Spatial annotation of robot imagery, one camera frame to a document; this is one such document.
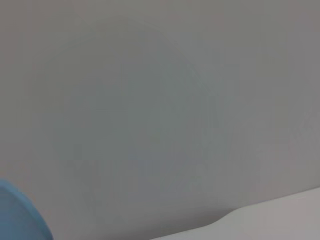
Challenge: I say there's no blue bowl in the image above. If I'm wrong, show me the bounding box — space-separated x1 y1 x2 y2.
0 178 55 240

